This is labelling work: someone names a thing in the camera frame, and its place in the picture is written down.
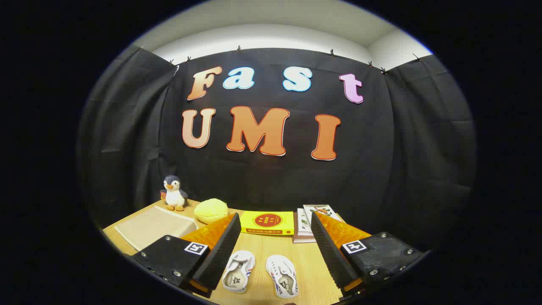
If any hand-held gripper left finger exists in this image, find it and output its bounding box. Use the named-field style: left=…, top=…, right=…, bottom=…
left=129, top=213, right=242, bottom=298

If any beige fabric storage box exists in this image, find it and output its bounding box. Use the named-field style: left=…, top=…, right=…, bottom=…
left=114, top=206, right=198, bottom=251

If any white book with illustrated cover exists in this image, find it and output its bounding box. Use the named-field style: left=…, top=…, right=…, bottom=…
left=303, top=205, right=343, bottom=224

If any yellow round plush cushion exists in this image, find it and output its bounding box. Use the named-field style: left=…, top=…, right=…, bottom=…
left=194, top=198, right=229, bottom=225

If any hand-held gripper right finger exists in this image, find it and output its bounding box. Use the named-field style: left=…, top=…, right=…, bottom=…
left=310, top=211, right=424, bottom=298

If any yellow book with red circle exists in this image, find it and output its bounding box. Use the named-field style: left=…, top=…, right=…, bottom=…
left=240, top=211, right=295, bottom=236

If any white canvas shoe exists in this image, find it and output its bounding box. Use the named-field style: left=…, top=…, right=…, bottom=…
left=222, top=250, right=256, bottom=294
left=265, top=254, right=299, bottom=299

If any penguin plush toy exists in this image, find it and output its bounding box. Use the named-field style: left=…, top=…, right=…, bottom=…
left=160, top=175, right=188, bottom=211

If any brown-edged book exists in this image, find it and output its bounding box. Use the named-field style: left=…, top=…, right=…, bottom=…
left=292, top=212, right=317, bottom=244

